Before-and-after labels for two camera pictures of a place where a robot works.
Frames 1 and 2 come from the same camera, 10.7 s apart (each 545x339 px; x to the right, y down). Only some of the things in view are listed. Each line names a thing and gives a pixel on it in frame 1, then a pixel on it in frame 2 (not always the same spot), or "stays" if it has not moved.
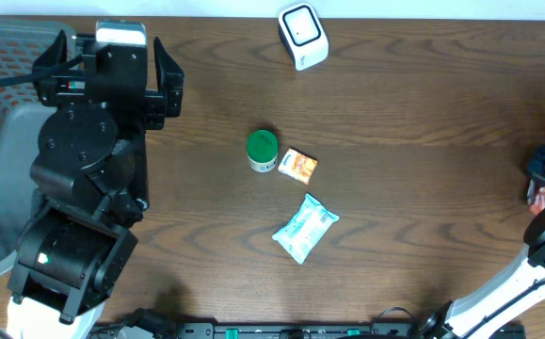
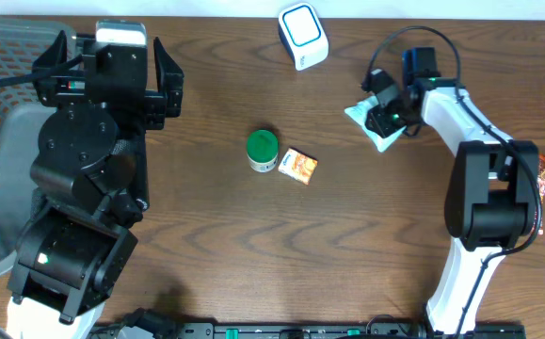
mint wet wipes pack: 306,229 → 359,112
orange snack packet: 298,166 stays
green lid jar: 262,150 stays
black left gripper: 155,103 stays
